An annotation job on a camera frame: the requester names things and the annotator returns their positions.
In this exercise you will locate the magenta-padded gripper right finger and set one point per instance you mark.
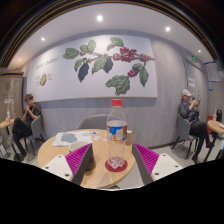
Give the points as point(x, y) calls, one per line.
point(146, 158)

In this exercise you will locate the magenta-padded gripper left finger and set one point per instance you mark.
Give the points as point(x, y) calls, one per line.
point(78, 160)

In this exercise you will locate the clear red-capped drink bottle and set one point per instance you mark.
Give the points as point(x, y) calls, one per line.
point(116, 133)

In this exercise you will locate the dark cup with white rim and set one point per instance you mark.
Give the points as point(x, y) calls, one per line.
point(77, 145)

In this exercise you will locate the white paper placemat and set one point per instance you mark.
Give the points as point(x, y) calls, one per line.
point(71, 137)

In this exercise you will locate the flat round red coaster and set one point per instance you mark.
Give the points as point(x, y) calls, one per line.
point(109, 166)

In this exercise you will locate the grey upholstered chair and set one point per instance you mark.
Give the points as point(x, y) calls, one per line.
point(93, 122)

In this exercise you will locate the grey chair with dark legs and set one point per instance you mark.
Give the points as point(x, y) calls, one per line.
point(182, 128)
point(36, 130)

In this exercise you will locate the person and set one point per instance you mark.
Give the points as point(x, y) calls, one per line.
point(28, 120)
point(190, 115)

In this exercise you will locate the small round wooden table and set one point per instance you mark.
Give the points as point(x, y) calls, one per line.
point(6, 124)
point(216, 126)

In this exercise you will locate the small clear bottle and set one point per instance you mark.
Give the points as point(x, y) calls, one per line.
point(8, 116)

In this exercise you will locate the black flask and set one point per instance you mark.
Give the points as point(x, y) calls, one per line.
point(219, 115)

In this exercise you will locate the green exit sign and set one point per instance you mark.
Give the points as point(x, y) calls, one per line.
point(194, 59)

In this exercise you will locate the round ceiling lights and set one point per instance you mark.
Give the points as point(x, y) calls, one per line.
point(99, 18)

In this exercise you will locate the white paper wall notice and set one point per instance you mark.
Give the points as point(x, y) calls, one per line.
point(191, 82)

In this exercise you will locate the coffee branch wall mural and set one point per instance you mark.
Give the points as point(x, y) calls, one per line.
point(96, 70)

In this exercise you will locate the white wall notice board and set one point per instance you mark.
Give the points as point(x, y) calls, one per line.
point(213, 71)

